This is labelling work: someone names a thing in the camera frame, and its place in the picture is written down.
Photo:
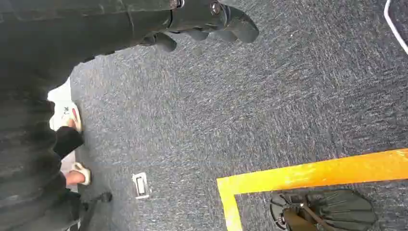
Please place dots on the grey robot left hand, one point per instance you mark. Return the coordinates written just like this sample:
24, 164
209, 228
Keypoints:
95, 25

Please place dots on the person's foot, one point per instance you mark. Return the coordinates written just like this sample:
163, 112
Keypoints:
74, 119
78, 175

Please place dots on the ribbed grey left arm sleeve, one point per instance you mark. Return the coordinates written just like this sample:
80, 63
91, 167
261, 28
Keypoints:
25, 159

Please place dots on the white floor socket plate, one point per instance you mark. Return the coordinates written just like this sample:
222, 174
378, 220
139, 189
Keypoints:
140, 186

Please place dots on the yellow floor tape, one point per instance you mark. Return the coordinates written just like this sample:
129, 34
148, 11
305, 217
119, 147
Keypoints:
306, 173

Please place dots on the black robot foot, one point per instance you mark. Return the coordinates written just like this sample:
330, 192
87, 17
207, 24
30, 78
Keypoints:
338, 210

